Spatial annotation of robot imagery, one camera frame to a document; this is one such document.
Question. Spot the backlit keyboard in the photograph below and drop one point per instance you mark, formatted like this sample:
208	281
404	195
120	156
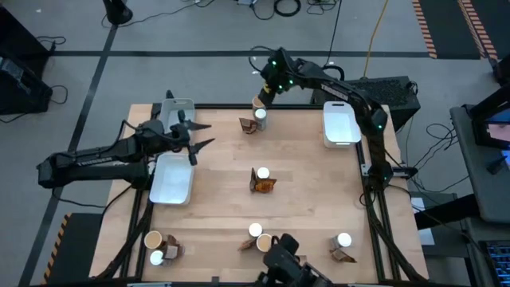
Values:
498	259

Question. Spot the small black desk object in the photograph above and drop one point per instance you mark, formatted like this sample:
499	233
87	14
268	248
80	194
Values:
496	165

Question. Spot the brown-lidded cardboard spice tube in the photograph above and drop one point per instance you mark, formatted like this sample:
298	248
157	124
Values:
264	242
153	239
257	104

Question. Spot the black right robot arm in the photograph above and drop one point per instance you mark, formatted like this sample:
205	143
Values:
342	89

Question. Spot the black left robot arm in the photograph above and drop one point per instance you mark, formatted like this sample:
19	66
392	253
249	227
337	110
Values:
99	163

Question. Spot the white plastic bin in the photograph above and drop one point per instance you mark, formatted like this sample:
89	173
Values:
171	183
338	127

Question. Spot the white paper sheet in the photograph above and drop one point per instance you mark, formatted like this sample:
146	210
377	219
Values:
426	237

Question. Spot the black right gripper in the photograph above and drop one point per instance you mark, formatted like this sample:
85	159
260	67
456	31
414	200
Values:
279	77

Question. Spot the black computer case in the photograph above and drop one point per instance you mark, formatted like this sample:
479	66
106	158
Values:
398	99

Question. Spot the black device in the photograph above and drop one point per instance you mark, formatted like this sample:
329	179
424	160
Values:
283	263

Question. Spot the grey desk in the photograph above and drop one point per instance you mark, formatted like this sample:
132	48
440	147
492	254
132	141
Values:
478	187

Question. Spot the white-lidded spice jar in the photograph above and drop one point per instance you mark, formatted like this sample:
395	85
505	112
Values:
263	172
255	229
260	114
156	258
343	239

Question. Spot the grey box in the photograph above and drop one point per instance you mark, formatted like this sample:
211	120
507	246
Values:
247	2

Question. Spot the black speaker box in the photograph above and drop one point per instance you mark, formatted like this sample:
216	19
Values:
20	91

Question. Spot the orange spice packet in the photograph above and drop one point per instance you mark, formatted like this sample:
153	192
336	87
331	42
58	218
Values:
266	185

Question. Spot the black mat striped edge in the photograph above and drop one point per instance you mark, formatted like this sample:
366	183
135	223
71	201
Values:
79	247
446	28
494	20

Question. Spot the light grey plastic bin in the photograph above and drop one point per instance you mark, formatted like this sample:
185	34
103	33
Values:
169	109

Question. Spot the black monitor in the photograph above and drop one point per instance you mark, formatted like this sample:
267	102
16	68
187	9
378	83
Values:
498	131

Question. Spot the dark brown spice packet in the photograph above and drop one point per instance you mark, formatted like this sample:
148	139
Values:
253	182

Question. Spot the black beam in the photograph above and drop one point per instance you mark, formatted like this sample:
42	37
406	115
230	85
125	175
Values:
446	211

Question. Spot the black cabinet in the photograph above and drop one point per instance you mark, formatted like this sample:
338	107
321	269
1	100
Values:
16	36

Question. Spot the tan square spice packet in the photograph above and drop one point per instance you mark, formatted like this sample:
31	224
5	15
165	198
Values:
171	252

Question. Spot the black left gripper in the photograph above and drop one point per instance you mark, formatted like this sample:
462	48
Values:
175	135

